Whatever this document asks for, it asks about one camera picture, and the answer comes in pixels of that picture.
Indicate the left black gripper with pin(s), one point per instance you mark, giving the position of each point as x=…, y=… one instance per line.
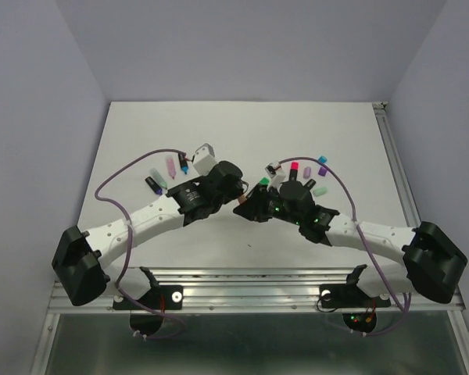
x=234, y=192

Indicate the pastel green cap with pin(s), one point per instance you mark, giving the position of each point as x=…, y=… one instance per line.
x=319, y=191

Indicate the black highlighter green cap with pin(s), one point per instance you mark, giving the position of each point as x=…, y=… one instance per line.
x=263, y=181

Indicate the pastel purple cap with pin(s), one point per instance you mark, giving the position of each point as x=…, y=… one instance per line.
x=307, y=172

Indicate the purple highlighter cap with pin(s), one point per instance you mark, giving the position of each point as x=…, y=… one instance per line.
x=322, y=171

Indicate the black highlighter blue tip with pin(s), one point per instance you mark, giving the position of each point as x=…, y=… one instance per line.
x=183, y=162

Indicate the pastel purple highlighter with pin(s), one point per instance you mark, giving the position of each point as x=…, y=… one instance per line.
x=170, y=165

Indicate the black highlighter purple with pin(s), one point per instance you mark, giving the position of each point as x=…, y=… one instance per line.
x=156, y=188

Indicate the pastel green highlighter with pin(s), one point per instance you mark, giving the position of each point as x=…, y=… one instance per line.
x=158, y=178

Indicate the black highlighter orange cap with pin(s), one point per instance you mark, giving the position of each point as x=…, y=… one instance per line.
x=310, y=184

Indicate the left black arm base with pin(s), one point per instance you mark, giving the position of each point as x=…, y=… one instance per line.
x=167, y=297

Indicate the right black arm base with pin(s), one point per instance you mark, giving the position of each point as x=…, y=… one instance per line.
x=342, y=296

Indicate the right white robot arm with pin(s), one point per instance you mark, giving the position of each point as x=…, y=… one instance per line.
x=424, y=259

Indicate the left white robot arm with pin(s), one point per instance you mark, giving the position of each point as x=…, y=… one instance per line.
x=83, y=259

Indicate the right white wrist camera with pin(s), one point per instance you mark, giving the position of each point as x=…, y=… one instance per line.
x=276, y=174

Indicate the aluminium frame rail front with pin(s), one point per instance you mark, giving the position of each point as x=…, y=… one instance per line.
x=237, y=290

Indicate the aluminium rail right side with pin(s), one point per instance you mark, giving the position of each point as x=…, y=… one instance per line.
x=406, y=197

